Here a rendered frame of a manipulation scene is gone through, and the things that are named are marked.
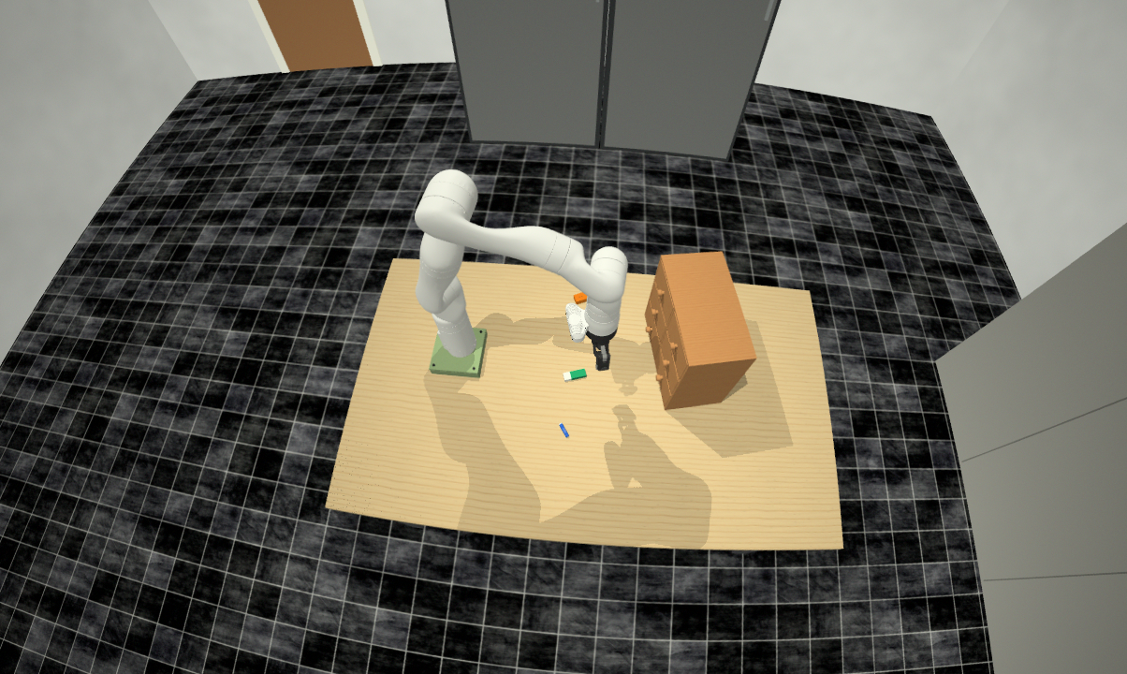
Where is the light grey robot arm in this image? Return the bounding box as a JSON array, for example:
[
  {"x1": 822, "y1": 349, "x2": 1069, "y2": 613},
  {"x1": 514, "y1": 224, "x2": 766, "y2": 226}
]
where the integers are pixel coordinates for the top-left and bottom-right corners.
[{"x1": 415, "y1": 169, "x2": 628, "y2": 358}]

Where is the orange-brown wooden chest of drawers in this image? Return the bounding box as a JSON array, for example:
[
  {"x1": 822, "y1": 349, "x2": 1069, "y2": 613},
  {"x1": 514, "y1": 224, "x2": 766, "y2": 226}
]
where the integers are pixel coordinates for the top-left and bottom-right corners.
[{"x1": 651, "y1": 252, "x2": 757, "y2": 410}]

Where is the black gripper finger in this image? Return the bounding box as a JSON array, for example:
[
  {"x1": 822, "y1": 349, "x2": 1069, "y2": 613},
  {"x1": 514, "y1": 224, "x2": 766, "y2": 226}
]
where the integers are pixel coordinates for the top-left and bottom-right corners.
[{"x1": 592, "y1": 342, "x2": 610, "y2": 371}]

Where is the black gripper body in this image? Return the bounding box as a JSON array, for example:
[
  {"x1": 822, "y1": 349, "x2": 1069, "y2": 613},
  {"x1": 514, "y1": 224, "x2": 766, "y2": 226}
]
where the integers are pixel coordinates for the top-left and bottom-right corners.
[{"x1": 586, "y1": 330, "x2": 616, "y2": 351}]

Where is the brown wooden drawer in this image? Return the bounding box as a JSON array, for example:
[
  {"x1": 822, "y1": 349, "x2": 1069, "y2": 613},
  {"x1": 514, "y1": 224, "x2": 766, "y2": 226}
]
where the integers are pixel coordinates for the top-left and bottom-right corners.
[
  {"x1": 667, "y1": 312, "x2": 687, "y2": 379},
  {"x1": 662, "y1": 331, "x2": 678, "y2": 394},
  {"x1": 655, "y1": 347, "x2": 671, "y2": 406},
  {"x1": 645, "y1": 301, "x2": 660, "y2": 357},
  {"x1": 651, "y1": 282, "x2": 666, "y2": 343},
  {"x1": 656, "y1": 261, "x2": 674, "y2": 323}
]

